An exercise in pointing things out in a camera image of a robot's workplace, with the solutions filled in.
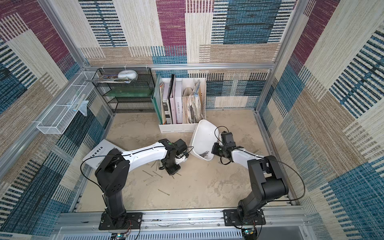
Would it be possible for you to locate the white plastic storage box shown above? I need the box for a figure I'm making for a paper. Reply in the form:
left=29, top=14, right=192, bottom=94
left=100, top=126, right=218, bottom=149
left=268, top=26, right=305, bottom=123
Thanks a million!
left=190, top=120, right=218, bottom=161

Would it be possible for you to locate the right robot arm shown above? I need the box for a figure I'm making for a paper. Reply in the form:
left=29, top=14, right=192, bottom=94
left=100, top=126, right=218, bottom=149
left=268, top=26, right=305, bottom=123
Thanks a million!
left=212, top=131, right=289, bottom=224

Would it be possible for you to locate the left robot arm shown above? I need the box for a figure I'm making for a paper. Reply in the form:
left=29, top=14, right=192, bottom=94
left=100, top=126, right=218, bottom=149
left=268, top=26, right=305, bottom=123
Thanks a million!
left=95, top=139, right=189, bottom=220

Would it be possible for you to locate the white perforated file organizer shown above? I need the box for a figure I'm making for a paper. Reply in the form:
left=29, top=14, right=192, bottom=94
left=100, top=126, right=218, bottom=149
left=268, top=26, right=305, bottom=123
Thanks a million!
left=159, top=75, right=207, bottom=133

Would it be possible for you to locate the green folder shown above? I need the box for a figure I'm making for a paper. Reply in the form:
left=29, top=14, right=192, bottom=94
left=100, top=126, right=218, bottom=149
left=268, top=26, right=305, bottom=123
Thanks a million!
left=151, top=77, right=163, bottom=125

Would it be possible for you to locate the white magazine on table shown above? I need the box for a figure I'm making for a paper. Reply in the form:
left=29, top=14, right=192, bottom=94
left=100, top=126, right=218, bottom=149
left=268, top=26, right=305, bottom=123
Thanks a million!
left=83, top=139, right=125, bottom=170

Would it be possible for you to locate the white round device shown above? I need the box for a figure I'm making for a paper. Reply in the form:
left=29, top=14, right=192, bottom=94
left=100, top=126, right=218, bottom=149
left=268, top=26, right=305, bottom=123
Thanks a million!
left=118, top=70, right=138, bottom=81

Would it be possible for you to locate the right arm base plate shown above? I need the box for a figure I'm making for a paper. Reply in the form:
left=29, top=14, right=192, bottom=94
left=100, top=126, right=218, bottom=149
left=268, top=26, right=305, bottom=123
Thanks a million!
left=222, top=209, right=266, bottom=228

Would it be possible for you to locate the black wire shelf rack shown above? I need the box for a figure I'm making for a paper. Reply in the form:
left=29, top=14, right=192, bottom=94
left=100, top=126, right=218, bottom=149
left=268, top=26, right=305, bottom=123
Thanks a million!
left=91, top=67, right=155, bottom=114

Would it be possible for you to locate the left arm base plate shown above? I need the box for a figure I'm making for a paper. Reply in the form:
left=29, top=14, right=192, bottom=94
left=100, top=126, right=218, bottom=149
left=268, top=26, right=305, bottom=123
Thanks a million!
left=99, top=211, right=143, bottom=231

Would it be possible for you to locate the white wire wall basket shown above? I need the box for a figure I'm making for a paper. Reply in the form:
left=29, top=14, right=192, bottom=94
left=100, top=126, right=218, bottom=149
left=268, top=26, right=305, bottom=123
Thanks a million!
left=37, top=71, right=95, bottom=135

